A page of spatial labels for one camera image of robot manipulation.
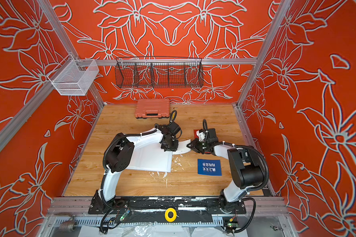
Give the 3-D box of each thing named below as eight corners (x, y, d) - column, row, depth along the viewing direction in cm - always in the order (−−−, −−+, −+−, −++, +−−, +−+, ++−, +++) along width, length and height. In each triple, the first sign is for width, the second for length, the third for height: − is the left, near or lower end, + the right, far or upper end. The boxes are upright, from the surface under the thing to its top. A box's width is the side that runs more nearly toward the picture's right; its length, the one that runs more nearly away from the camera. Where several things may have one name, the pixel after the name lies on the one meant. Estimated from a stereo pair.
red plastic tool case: (135, 119, 112) (133, 114, 108) (139, 103, 124) (137, 98, 120) (170, 119, 112) (169, 114, 108) (170, 103, 124) (170, 98, 119)
